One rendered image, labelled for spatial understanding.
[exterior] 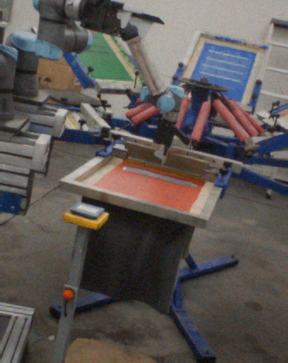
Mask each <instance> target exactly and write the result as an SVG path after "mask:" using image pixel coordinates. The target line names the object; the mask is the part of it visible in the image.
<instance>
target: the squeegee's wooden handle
mask: <svg viewBox="0 0 288 363"><path fill-rule="evenodd" d="M125 149H127V150H128V153H127V158H129V157H133V158H136V159H140V160H146V161H149V162H152V163H156V164H160V165H162V159H160V158H158V157H156V156H155V155H154V152H155V151H159V149H157V148H151V147H148V146H144V145H140V144H137V143H133V142H126V144H125ZM164 166H170V167H174V168H176V169H180V170H184V171H187V172H193V173H197V174H200V175H201V177H202V173H203V169H207V170H209V167H210V161H206V160H200V159H196V158H192V157H188V156H185V155H181V154H175V153H172V152H168V155H167V159H166V163H165V164H164Z"/></svg>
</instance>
